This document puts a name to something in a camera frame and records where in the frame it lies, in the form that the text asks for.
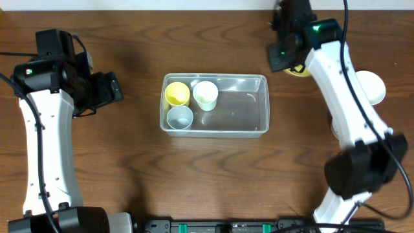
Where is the yellow plastic cup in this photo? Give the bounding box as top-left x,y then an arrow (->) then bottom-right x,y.
164,82 -> 191,107

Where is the grey plastic bowl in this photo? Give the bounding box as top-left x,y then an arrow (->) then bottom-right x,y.
331,120 -> 339,139

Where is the white plastic cup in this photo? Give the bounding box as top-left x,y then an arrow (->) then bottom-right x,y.
193,81 -> 219,111

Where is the grey plastic cup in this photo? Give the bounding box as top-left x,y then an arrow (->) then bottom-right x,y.
167,105 -> 194,129

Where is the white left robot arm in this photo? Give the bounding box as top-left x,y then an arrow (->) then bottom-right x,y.
7,51 -> 136,232

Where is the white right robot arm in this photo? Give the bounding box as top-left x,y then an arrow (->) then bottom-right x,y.
269,15 -> 412,232

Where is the clear plastic container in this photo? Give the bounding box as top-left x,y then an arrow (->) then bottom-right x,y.
160,73 -> 270,138

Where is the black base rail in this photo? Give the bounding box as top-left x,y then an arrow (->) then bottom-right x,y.
133,216 -> 386,233

